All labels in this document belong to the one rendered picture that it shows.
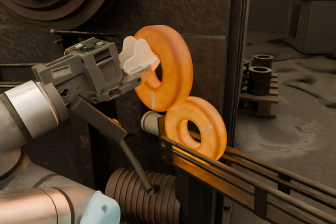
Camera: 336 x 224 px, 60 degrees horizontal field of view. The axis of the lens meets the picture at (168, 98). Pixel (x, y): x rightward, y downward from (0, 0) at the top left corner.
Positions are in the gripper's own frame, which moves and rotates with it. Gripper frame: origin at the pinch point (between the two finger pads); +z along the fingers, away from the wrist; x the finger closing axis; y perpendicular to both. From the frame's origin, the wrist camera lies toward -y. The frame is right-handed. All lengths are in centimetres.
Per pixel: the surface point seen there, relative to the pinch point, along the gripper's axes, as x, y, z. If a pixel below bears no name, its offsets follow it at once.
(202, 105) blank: -2.8, -12.6, 5.8
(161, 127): 7.8, -19.8, 1.2
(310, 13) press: 169, -129, 371
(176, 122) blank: 3.5, -17.6, 2.8
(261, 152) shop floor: 49, -115, 88
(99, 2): 30.5, 7.2, 6.5
